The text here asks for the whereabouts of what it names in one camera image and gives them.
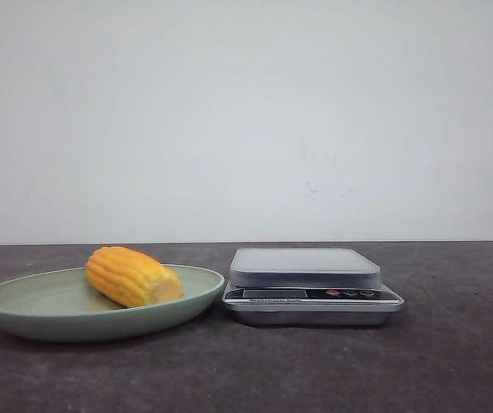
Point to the yellow corn cob piece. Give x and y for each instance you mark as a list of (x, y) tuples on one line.
[(131, 278)]

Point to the light green plate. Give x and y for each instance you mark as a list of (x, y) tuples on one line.
[(61, 306)]

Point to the silver digital kitchen scale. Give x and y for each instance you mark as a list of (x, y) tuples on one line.
[(308, 286)]

